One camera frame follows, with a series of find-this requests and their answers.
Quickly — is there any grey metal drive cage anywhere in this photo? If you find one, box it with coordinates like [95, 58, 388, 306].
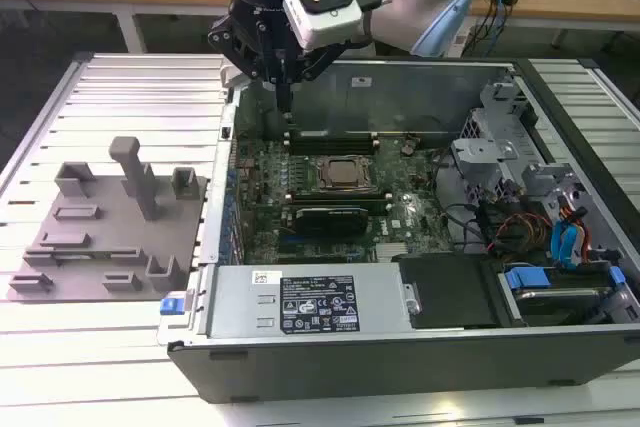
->
[449, 71, 589, 208]

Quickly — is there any green motherboard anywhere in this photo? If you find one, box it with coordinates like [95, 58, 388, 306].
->
[232, 134, 459, 266]

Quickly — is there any metal CPU socket cover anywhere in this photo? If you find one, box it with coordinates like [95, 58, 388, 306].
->
[314, 153, 377, 193]

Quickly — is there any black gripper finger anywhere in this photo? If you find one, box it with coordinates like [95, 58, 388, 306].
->
[283, 40, 348, 115]
[207, 14, 286, 114]

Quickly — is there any blue flat cable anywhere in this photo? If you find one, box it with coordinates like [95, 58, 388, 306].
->
[549, 219, 594, 268]

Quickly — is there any orange yellow wire bundle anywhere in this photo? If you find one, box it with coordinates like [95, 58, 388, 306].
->
[487, 211, 551, 256]

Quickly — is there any grey parts rack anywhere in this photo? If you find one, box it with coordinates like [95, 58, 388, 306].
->
[7, 135, 211, 304]

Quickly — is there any silver power supply with label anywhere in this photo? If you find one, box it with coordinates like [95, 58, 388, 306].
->
[197, 264, 419, 341]

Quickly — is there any black drive bay cover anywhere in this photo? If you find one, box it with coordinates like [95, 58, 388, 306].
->
[392, 254, 506, 331]

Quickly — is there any blue case latch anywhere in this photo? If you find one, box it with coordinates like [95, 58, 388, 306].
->
[159, 296, 189, 317]

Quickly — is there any black open PC case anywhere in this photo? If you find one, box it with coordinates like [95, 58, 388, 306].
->
[157, 54, 640, 406]

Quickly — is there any small silver heatsink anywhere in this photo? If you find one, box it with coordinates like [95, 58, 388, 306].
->
[374, 242, 409, 263]

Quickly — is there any black RAM slot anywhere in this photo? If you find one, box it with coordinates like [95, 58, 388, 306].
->
[289, 189, 387, 202]
[291, 199, 390, 214]

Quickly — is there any white plastic bracket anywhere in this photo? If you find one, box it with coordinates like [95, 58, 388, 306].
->
[219, 62, 249, 91]

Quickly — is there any hard disk in blue carrier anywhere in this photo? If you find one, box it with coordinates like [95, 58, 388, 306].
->
[499, 264, 627, 328]

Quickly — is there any black graphics card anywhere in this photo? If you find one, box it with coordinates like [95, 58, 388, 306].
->
[292, 204, 371, 238]

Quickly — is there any silver CPU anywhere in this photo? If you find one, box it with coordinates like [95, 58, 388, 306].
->
[324, 159, 369, 187]

